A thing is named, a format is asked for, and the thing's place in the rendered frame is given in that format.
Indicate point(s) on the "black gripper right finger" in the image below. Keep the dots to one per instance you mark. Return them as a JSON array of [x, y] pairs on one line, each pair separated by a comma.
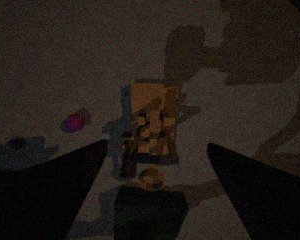
[[266, 199]]

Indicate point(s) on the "wooden toy catapult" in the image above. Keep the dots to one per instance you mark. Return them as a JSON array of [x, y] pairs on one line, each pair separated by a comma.
[[153, 112]]

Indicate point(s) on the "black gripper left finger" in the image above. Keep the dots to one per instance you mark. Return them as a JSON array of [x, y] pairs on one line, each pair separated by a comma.
[[42, 202]]

